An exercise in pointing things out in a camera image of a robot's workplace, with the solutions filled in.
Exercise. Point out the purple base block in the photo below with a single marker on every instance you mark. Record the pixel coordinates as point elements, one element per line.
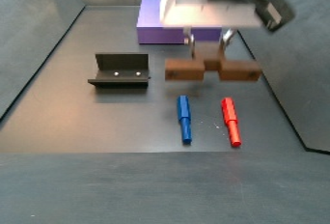
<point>155,31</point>

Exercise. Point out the blue peg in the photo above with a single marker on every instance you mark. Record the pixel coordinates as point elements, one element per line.
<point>185,118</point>

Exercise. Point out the brown T-shaped block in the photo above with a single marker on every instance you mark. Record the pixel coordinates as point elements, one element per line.
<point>209,58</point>

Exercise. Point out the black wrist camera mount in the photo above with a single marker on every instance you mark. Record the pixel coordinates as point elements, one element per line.
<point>276,13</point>

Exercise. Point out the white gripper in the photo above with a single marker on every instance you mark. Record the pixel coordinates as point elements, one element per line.
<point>212,13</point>

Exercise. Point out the red peg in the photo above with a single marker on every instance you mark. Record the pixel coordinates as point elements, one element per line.
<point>232,121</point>

